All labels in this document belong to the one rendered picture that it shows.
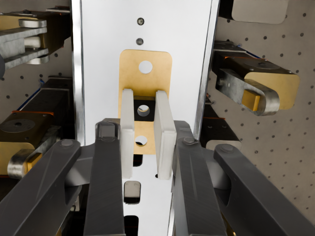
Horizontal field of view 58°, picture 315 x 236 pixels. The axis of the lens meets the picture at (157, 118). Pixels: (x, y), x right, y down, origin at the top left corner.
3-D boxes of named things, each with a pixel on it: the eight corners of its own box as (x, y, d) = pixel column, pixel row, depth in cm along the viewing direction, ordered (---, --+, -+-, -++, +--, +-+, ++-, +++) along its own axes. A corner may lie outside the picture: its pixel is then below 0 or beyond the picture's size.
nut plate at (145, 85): (162, 153, 24) (164, 160, 23) (117, 151, 23) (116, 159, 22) (172, 51, 20) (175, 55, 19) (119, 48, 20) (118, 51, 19)
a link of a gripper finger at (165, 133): (162, 131, 14) (177, 132, 14) (156, 89, 21) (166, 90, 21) (157, 180, 16) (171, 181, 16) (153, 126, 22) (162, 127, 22)
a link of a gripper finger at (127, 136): (132, 180, 15) (118, 180, 15) (131, 126, 22) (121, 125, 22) (134, 130, 14) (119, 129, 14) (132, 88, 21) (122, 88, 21)
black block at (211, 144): (214, 109, 83) (252, 164, 56) (181, 107, 82) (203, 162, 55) (217, 92, 81) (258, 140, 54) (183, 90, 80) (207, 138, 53)
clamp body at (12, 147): (80, 99, 79) (37, 177, 45) (40, 97, 78) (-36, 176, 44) (79, 76, 76) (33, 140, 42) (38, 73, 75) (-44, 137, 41)
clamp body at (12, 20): (86, 33, 72) (45, 64, 40) (46, 31, 71) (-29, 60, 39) (86, 6, 70) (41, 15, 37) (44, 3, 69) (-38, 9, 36)
